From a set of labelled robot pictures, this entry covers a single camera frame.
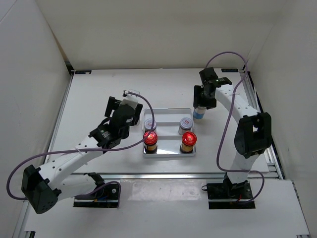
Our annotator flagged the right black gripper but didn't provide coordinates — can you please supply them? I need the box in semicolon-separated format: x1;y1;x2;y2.
194;85;217;110

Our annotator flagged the white-lid small jar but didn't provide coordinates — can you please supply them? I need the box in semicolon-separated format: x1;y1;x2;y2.
144;119;157;132
178;117;193;135

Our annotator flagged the red-lid sauce jar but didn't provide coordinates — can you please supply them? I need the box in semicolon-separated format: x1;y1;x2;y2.
143;131;158;154
180;131;197;153

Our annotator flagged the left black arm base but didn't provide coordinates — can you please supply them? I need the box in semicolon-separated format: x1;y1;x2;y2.
73;173;121;208

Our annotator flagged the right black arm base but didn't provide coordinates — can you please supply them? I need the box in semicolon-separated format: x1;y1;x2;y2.
202;182;256;210

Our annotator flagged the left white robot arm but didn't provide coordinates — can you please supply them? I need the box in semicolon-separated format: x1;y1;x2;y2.
21;91;143;214

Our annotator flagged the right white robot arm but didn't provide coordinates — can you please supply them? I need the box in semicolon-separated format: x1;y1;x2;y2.
193;67;271;198

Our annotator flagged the right black table label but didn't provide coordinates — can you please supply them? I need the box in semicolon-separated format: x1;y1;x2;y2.
221;68;239;73

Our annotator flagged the black table label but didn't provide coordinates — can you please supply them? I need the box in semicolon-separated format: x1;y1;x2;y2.
221;68;239;73
74;70;92;75

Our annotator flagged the white plastic organizer tray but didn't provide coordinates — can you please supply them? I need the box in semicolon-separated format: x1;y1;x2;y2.
142;108;196;159

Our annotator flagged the left black table label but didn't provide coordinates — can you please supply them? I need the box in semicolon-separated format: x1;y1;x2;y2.
74;70;92;75

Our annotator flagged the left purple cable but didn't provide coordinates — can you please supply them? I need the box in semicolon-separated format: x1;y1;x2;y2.
6;91;157;201

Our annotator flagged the purple cable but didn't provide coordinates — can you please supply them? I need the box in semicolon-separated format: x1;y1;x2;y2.
204;51;265;204
6;91;157;201

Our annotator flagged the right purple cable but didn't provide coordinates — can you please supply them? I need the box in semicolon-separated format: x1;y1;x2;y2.
204;51;265;204

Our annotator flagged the left aluminium rail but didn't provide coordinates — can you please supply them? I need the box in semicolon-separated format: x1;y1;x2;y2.
44;73;73;152

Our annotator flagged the aluminium rail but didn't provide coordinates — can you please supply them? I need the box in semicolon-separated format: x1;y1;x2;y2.
242;71;285;179
69;172;284;180
44;73;73;152

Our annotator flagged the front aluminium rail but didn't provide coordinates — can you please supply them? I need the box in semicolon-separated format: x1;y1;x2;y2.
69;172;284;180

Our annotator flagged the right aluminium rail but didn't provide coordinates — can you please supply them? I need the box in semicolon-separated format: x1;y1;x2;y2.
242;71;285;179

